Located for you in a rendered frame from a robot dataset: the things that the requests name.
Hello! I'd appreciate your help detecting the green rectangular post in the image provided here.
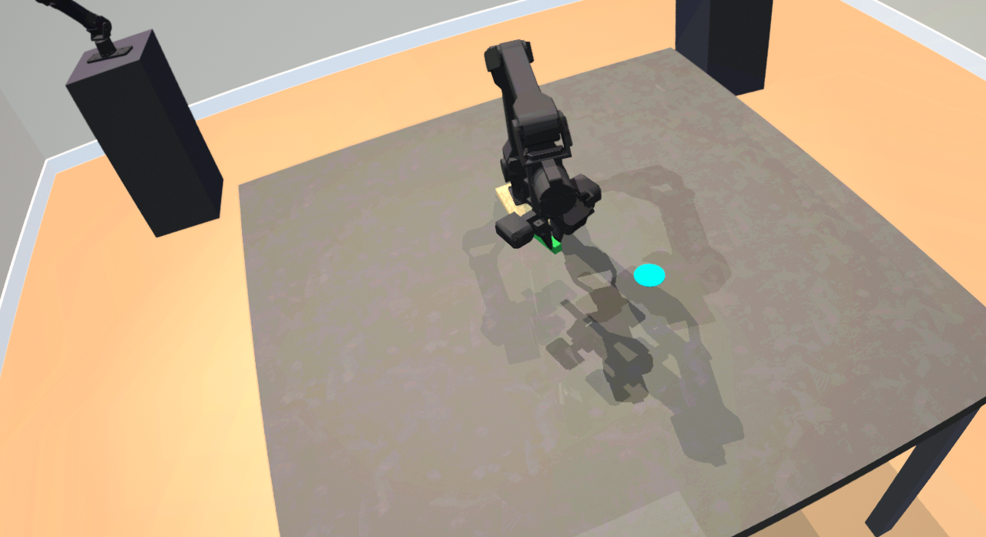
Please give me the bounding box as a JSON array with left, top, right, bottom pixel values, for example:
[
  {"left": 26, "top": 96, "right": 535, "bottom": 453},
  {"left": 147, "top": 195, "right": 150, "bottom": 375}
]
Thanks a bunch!
[{"left": 534, "top": 235, "right": 562, "bottom": 254}]

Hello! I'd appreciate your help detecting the cyan circle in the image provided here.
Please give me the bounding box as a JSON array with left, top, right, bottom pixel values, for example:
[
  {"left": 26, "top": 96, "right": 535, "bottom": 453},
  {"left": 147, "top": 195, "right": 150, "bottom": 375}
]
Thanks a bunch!
[{"left": 634, "top": 264, "right": 665, "bottom": 287}]

